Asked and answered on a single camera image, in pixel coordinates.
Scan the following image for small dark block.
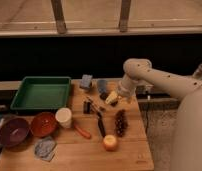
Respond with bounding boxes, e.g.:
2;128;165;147
83;101;91;114

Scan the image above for grey crumpled cloth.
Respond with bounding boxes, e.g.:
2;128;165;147
34;136;56;162

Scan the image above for orange carrot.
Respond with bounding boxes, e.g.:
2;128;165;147
74;124;91;139

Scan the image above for red yellow apple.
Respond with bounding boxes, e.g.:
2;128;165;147
103;135;118;151

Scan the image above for grey blue oblong object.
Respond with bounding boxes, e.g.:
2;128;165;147
97;79;108;100

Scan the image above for green plastic tray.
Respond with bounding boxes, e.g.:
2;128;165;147
10;76;71;111

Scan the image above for black handled knife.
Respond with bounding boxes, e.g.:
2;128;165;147
87;97;106;137

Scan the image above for white paper cup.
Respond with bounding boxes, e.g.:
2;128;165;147
55;108;72;128

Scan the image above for purple bowl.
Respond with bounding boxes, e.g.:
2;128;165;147
0;118;29;147

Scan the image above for orange bowl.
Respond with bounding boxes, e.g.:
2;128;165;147
30;112;57;137

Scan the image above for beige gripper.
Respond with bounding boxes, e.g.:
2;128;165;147
118;77;136;98

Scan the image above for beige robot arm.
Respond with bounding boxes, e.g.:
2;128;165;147
117;58;202;171

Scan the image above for blue sponge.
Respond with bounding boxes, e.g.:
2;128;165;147
80;74;93;89

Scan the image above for dark grape bunch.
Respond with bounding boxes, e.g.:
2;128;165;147
115;109;128;137

